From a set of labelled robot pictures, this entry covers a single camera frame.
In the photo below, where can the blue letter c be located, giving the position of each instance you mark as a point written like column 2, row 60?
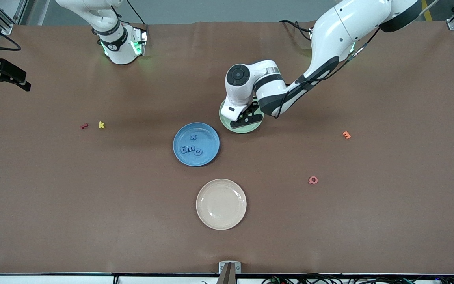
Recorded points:
column 198, row 155

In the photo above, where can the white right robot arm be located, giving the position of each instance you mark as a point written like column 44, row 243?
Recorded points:
column 120, row 51

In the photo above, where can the green plate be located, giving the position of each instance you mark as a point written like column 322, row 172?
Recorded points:
column 244, row 130

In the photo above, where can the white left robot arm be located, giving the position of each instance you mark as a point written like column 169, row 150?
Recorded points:
column 341, row 27

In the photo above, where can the orange letter m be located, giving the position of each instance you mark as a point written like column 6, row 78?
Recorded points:
column 346, row 135

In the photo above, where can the grey camera pole bracket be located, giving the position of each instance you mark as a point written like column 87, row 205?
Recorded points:
column 229, row 272

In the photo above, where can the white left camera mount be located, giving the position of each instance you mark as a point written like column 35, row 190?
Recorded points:
column 233, row 110

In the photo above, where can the beige plate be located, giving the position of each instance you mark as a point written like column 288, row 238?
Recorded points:
column 221, row 204

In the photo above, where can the blue letter m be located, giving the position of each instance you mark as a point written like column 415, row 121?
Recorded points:
column 190, row 148

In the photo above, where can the blue letter g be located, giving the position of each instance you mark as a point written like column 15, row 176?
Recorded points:
column 182, row 150

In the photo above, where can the blue plate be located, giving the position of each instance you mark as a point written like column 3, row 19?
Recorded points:
column 207, row 159

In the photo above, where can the pink letter Q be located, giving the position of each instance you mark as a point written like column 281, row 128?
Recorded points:
column 310, row 180

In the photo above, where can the brown table cover sheet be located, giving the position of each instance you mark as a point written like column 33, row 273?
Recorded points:
column 53, row 236

